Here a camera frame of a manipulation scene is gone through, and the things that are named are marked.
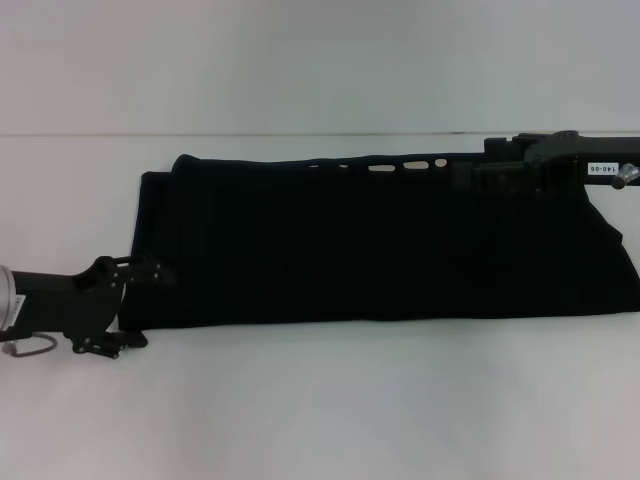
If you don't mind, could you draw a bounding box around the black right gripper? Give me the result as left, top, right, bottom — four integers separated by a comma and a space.
452, 129, 640, 199

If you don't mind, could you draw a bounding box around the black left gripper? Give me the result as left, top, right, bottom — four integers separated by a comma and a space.
9, 253, 177, 361

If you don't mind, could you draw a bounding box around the black shirt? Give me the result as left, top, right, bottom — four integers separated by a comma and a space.
119, 153, 640, 332

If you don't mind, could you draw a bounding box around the left gripper cable with plugs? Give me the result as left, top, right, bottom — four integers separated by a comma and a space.
1, 333, 57, 358

